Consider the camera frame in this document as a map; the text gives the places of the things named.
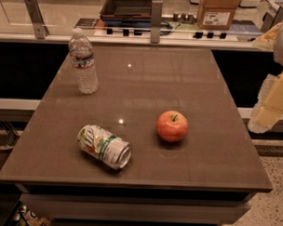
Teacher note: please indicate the dark open tray box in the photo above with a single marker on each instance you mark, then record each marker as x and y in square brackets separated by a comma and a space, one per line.
[127, 9]

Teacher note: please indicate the glass barrier panel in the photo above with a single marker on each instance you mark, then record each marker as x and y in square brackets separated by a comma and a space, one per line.
[60, 16]

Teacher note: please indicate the left metal glass bracket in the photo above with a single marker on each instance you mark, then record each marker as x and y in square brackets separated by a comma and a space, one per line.
[39, 27]

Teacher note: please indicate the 7up soda can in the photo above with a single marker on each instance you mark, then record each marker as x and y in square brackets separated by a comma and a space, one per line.
[104, 146]

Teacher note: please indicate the right metal glass bracket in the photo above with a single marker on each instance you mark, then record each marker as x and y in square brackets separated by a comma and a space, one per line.
[272, 17]

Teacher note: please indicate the clear plastic water bottle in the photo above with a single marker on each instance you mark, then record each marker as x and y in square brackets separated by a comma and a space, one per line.
[81, 53]

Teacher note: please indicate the metal glass bracket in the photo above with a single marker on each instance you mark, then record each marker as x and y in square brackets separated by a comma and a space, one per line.
[155, 21]
[39, 27]
[272, 17]

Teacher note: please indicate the middle metal glass bracket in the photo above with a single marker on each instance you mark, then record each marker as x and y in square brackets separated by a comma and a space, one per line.
[155, 21]

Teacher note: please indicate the snack items under table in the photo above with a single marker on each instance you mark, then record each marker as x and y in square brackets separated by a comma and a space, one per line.
[24, 216]

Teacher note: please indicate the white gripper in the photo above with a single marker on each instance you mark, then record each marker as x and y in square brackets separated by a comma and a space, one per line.
[269, 105]

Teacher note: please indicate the red apple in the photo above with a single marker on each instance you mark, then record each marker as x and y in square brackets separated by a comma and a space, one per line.
[171, 126]

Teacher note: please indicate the cardboard box with label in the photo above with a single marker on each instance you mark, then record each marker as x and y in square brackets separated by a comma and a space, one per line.
[216, 14]

